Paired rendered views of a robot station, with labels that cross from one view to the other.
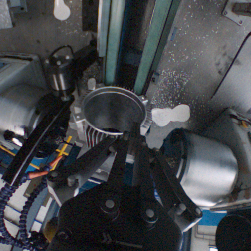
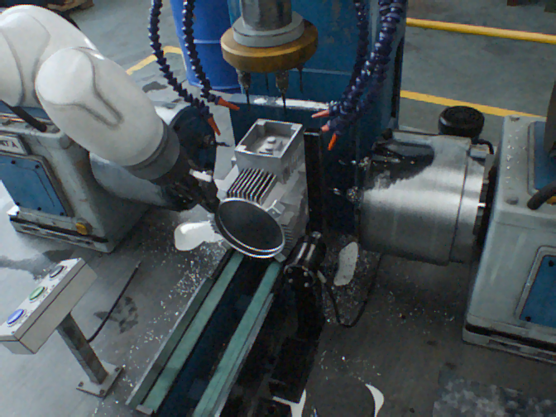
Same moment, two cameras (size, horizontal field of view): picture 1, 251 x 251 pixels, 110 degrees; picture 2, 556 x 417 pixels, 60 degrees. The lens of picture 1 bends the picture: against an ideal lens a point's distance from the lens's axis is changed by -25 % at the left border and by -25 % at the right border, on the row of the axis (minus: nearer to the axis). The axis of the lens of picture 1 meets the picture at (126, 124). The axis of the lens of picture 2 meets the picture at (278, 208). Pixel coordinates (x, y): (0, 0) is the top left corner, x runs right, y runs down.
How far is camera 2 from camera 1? 74 cm
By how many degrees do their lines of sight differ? 21
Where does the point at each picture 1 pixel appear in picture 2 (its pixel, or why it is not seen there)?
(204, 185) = not seen: hidden behind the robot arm
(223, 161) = (117, 176)
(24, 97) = (389, 233)
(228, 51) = (116, 327)
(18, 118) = (381, 199)
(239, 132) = (90, 214)
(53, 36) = (401, 365)
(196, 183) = not seen: hidden behind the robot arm
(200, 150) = (149, 187)
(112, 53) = (259, 298)
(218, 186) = not seen: hidden behind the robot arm
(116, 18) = (242, 332)
